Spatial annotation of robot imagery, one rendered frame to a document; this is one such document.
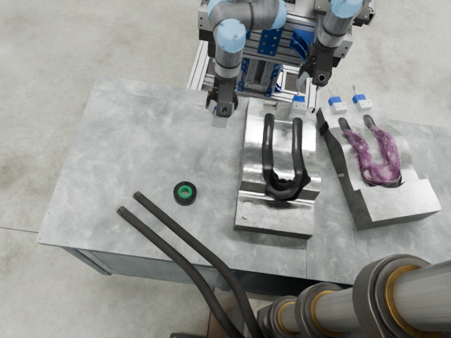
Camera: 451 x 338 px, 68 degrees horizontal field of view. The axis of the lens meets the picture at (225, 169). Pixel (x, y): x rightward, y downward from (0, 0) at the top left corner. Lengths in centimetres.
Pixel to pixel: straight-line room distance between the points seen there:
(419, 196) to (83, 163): 118
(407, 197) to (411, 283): 91
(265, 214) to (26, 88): 200
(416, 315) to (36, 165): 217
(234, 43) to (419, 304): 72
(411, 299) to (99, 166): 108
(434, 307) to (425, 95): 273
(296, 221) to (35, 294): 144
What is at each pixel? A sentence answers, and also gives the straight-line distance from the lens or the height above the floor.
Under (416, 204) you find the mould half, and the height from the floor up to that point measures 91.
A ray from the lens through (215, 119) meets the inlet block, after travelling 116.
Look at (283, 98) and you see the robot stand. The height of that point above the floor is 22.
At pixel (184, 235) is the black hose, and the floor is 89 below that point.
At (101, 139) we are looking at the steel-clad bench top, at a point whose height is 80.
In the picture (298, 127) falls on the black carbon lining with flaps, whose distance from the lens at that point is 129.
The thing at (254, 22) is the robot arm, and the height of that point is 126.
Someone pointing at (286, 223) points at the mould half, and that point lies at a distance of 114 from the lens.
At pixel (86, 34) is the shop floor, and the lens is 292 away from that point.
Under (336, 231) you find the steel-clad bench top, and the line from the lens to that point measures 125.
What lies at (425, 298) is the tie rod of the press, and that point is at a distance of 37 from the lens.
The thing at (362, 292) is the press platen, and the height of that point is 152.
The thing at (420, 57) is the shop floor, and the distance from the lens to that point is 332.
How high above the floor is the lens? 191
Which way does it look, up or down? 63 degrees down
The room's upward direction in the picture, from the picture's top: 12 degrees clockwise
